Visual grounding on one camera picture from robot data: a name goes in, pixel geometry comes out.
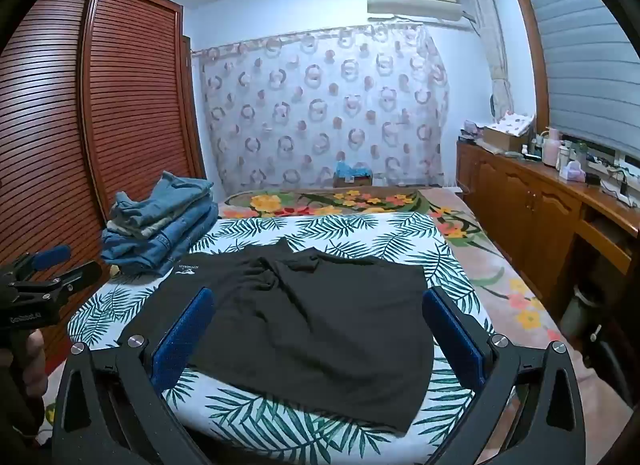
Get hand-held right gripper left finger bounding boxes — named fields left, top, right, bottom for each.
left=52, top=286, right=217, bottom=465

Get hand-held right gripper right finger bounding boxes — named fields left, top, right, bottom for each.
left=421, top=286, right=587, bottom=465

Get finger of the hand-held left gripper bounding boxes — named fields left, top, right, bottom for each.
left=9, top=244, right=72, bottom=277
left=27, top=261, right=104, bottom=298

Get black pants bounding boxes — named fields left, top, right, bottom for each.
left=116, top=237, right=435, bottom=436

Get person's left forearm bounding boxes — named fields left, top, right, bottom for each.
left=0, top=345, right=41, bottom=446

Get person's left hand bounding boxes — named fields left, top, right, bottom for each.
left=22, top=331, right=49, bottom=401

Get dark blue denim jeans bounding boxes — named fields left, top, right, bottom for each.
left=100, top=202, right=219, bottom=278

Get grey trash bin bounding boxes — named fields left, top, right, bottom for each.
left=560, top=285, right=608, bottom=346

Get wooden sideboard cabinet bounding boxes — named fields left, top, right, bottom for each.
left=456, top=140, right=640, bottom=316

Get leaf-print bed sheet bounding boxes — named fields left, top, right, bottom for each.
left=67, top=211, right=496, bottom=465

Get floral blanket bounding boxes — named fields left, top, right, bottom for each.
left=42, top=187, right=591, bottom=446

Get wooden louvered wardrobe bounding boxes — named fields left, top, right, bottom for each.
left=0, top=0, right=206, bottom=376

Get open cardboard box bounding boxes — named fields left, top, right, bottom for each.
left=482, top=126, right=528, bottom=153

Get pink bottle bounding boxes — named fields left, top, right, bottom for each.
left=542, top=129, right=562, bottom=168

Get white power strip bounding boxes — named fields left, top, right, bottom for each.
left=600, top=180, right=640, bottom=206

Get spotted white cloth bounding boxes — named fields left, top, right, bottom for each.
left=492, top=111, right=536, bottom=136

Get beige window curtain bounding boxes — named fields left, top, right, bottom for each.
left=462, top=0, right=516, bottom=120

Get grey window blind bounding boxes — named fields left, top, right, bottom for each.
left=520, top=0, right=640, bottom=150

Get ring-patterned sheer curtain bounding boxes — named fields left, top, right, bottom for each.
left=192, top=24, right=451, bottom=196

